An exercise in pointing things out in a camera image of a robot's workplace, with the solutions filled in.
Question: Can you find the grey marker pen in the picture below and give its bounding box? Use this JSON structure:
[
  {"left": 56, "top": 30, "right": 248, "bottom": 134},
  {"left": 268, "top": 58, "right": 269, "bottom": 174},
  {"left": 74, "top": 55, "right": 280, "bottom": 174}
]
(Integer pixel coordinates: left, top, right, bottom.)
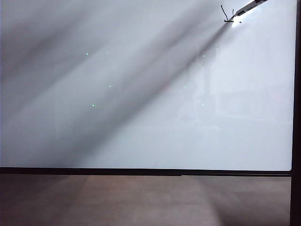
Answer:
[{"left": 229, "top": 0, "right": 269, "bottom": 21}]

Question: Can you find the white whiteboard with black frame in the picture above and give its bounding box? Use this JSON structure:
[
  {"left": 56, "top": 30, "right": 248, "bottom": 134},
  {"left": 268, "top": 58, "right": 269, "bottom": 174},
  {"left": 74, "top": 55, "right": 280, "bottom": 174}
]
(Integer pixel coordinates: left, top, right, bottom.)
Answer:
[{"left": 0, "top": 0, "right": 301, "bottom": 226}]

